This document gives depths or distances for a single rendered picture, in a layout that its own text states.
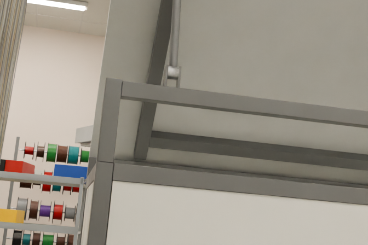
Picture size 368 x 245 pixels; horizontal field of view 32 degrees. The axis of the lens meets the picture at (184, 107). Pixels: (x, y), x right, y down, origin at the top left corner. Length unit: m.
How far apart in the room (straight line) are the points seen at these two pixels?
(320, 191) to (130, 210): 0.47
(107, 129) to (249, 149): 0.70
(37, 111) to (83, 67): 0.91
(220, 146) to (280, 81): 0.28
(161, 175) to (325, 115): 0.44
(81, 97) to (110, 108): 7.72
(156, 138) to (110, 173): 0.55
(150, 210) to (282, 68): 0.71
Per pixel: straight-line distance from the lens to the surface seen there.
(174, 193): 1.51
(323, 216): 1.61
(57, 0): 8.06
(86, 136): 2.86
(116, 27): 1.86
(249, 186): 1.54
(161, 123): 2.03
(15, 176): 5.24
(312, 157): 2.14
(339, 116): 1.65
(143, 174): 1.49
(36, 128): 9.14
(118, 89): 1.51
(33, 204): 8.27
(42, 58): 9.32
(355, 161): 2.20
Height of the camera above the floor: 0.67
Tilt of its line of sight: 11 degrees up
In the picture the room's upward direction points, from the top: 5 degrees clockwise
